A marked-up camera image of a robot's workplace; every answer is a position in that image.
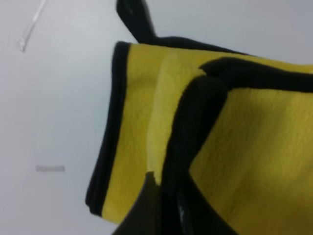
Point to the yellow towel with black trim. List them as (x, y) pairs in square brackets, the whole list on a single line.
[(227, 134)]

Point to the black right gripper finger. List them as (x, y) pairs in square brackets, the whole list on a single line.
[(153, 213)]

